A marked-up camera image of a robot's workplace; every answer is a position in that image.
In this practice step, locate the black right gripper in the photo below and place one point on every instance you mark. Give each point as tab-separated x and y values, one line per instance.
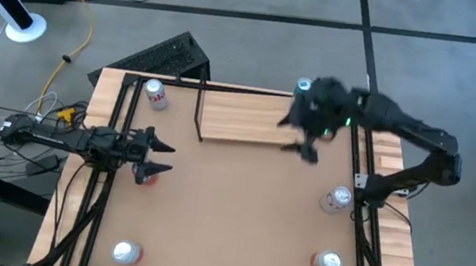
325	108

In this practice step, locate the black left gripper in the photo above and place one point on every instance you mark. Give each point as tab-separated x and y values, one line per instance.
131	148

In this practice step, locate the blue silver slim can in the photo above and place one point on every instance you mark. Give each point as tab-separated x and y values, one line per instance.
303	85

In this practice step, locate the silver diet cola can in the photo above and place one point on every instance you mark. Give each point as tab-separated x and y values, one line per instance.
155	91
340	196

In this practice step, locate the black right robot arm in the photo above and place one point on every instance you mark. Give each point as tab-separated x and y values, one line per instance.
419	135

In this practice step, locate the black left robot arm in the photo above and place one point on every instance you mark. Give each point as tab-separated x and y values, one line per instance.
59	140

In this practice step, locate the light wooden shelf board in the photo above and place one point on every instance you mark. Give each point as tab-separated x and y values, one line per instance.
244	120

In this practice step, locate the yellow plug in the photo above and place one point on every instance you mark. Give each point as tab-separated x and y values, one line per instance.
65	114

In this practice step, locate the tan table mat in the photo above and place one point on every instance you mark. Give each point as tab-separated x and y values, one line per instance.
230	220

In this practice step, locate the black perforated metal box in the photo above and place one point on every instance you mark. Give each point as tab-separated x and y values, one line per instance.
160	54

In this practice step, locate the black metal shelf frame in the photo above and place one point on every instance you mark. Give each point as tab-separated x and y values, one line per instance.
199	99

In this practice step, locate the black aluminium rig frame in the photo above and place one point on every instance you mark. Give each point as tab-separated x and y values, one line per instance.
94	234

